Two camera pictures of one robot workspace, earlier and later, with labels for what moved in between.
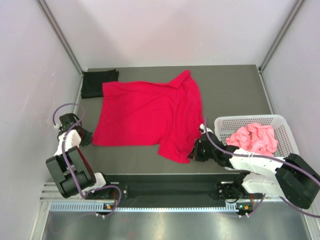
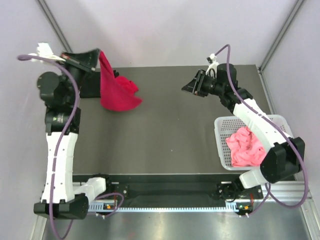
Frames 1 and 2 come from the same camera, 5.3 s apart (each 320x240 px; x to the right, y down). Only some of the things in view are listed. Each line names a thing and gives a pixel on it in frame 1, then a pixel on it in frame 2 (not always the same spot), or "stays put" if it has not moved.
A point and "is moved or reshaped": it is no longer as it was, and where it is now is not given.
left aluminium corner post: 59,34 stays put
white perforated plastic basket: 226,125 stays put
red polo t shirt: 145,113 is moved or reshaped
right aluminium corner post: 296,8 stays put
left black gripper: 87,140 -> 85,62
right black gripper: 195,154 -> 195,85
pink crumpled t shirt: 255,138 stays put
